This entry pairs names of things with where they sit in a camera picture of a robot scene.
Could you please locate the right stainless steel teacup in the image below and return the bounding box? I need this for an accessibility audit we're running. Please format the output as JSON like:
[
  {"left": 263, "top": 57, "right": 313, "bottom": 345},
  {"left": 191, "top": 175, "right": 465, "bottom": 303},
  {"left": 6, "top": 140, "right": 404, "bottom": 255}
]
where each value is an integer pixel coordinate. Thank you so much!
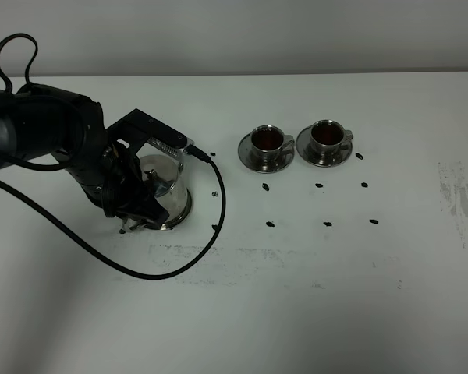
[{"left": 310, "top": 119, "right": 353, "bottom": 156}]

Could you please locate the steel cup saucer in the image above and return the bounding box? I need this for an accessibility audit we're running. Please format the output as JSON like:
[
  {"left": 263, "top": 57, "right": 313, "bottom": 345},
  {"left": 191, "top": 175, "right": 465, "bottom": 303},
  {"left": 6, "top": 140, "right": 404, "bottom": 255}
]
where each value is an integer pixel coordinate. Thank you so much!
[
  {"left": 237, "top": 134, "right": 295, "bottom": 174},
  {"left": 296, "top": 126, "right": 353, "bottom": 168}
]

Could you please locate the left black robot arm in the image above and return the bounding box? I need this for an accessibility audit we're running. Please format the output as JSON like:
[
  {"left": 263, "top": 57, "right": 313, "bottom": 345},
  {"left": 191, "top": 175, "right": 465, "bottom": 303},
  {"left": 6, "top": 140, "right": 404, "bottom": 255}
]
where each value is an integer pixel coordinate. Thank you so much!
[{"left": 0, "top": 83, "right": 169, "bottom": 225}]

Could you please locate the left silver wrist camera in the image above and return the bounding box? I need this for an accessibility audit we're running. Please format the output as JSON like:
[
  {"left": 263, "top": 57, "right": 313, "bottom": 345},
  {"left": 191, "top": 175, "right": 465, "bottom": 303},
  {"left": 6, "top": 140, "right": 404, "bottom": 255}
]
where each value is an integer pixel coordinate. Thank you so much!
[{"left": 107, "top": 108, "right": 196, "bottom": 161}]

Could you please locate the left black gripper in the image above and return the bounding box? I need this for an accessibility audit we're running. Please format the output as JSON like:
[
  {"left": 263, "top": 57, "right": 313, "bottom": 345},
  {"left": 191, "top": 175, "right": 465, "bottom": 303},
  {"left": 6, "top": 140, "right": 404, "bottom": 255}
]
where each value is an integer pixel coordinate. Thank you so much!
[{"left": 66, "top": 116, "right": 170, "bottom": 231}]

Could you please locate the left steel cup saucer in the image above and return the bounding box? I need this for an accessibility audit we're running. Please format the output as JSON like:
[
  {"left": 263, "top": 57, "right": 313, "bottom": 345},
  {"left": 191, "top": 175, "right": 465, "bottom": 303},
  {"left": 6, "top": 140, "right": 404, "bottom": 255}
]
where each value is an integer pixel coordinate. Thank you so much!
[{"left": 237, "top": 134, "right": 295, "bottom": 174}]

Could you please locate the steel teapot saucer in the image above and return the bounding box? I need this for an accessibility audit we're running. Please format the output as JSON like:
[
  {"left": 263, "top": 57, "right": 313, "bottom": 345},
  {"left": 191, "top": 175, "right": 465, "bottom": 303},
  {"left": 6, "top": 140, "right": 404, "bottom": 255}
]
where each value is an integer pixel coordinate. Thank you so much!
[{"left": 145, "top": 204, "right": 192, "bottom": 231}]

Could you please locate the left stainless steel teacup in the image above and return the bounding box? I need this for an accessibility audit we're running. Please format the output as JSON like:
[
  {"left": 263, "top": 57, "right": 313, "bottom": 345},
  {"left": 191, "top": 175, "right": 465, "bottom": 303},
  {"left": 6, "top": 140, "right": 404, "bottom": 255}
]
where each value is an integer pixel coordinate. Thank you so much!
[{"left": 249, "top": 125, "right": 294, "bottom": 162}]

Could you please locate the stainless steel teacup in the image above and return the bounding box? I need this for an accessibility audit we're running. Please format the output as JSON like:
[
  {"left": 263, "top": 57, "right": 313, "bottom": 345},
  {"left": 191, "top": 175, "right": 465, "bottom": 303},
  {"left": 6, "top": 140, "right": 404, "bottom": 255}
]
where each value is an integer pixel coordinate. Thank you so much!
[
  {"left": 249, "top": 125, "right": 294, "bottom": 162},
  {"left": 310, "top": 119, "right": 353, "bottom": 156}
]

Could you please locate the right steel cup saucer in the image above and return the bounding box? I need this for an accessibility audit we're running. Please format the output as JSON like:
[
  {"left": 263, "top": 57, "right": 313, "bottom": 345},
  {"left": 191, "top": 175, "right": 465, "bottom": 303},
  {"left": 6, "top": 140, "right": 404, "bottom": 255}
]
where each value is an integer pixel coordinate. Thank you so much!
[{"left": 296, "top": 126, "right": 353, "bottom": 168}]

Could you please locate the stainless steel teapot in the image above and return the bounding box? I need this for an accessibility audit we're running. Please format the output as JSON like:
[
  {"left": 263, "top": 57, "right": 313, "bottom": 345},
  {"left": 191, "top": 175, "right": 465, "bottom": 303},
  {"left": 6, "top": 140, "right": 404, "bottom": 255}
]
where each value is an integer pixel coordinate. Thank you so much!
[{"left": 120, "top": 154, "right": 193, "bottom": 234}]

